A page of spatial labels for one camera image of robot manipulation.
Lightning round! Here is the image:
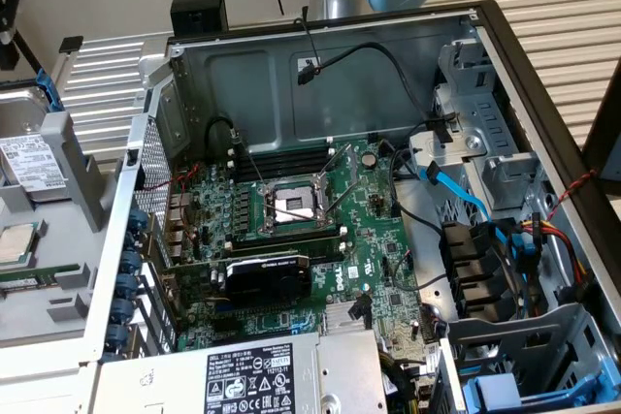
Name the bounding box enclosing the blue SATA wire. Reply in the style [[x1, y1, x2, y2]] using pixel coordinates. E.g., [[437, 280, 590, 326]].
[[424, 165, 533, 289]]

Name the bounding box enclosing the black tripod leg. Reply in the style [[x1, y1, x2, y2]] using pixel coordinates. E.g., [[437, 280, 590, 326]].
[[14, 30, 48, 79]]

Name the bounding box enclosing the small black box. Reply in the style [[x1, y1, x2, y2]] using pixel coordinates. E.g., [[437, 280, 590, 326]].
[[170, 0, 229, 40]]

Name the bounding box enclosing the open metal PC case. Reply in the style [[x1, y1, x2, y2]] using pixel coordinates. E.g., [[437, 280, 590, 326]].
[[77, 0, 621, 414]]

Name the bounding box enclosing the silver CPU chip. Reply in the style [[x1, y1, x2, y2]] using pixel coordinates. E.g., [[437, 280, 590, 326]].
[[0, 223, 39, 268]]

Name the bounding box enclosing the grey plastic parts rack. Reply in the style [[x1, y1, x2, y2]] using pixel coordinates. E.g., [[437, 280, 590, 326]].
[[0, 111, 127, 347]]

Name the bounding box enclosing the green RAM stick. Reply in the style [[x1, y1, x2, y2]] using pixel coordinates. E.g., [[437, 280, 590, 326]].
[[0, 263, 82, 292]]

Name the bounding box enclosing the thin metal locking lever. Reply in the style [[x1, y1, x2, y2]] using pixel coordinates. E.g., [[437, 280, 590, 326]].
[[317, 143, 353, 180], [231, 128, 267, 192]]

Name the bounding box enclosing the metal rear port block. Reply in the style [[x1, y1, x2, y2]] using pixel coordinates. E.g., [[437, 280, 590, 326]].
[[164, 190, 196, 263]]

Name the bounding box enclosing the black RAM slot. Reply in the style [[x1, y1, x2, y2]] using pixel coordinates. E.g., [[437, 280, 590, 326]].
[[227, 147, 336, 166], [230, 241, 348, 263], [231, 229, 348, 245], [227, 159, 334, 177]]

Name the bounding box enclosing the metal CPU socket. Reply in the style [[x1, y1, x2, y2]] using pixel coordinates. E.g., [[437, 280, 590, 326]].
[[259, 175, 339, 236]]

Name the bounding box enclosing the black graphics card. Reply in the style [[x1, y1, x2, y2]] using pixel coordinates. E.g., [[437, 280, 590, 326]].
[[162, 251, 312, 311]]

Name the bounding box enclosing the green motherboard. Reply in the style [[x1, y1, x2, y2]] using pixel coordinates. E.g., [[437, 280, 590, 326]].
[[164, 135, 441, 386]]

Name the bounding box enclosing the silver power supply unit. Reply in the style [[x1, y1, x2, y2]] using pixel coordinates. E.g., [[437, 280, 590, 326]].
[[96, 331, 389, 414]]

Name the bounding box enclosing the silver finned heatsink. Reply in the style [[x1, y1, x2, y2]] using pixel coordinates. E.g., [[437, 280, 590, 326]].
[[323, 301, 376, 336]]

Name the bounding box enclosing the silver metal drive cage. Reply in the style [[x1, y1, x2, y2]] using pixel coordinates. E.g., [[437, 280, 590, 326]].
[[409, 25, 557, 214]]

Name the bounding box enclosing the dark upright panel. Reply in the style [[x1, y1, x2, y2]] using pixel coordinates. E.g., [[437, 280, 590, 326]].
[[580, 58, 621, 182]]

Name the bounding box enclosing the black looped cable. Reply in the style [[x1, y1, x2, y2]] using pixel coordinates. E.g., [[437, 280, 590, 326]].
[[205, 115, 244, 163]]

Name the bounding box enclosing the red black twisted wire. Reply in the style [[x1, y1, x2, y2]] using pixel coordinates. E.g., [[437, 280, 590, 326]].
[[140, 161, 201, 250], [545, 169, 599, 226]]

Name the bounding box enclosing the thin black red wire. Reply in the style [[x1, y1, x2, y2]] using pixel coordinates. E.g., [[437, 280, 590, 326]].
[[293, 5, 325, 77]]

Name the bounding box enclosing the black wire with connector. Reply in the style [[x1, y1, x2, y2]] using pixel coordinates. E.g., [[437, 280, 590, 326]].
[[295, 43, 460, 143]]

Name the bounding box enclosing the black plastic cable shroud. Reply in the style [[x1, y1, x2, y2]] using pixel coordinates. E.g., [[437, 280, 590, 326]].
[[439, 221, 518, 323]]

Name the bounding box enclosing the power supply wire bundle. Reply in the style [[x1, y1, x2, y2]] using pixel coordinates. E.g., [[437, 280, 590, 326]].
[[377, 350, 433, 414]]

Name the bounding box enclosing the coloured power wire harness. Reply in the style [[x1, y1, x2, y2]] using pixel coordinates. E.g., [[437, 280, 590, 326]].
[[516, 212, 591, 292]]

